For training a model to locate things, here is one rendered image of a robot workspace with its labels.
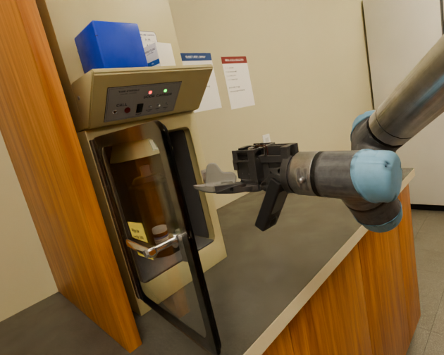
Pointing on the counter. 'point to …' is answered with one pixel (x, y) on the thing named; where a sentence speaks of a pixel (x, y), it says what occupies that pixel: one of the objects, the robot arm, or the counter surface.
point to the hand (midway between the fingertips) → (218, 179)
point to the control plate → (123, 101)
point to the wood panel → (53, 166)
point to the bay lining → (179, 144)
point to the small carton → (159, 54)
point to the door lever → (151, 245)
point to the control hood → (94, 115)
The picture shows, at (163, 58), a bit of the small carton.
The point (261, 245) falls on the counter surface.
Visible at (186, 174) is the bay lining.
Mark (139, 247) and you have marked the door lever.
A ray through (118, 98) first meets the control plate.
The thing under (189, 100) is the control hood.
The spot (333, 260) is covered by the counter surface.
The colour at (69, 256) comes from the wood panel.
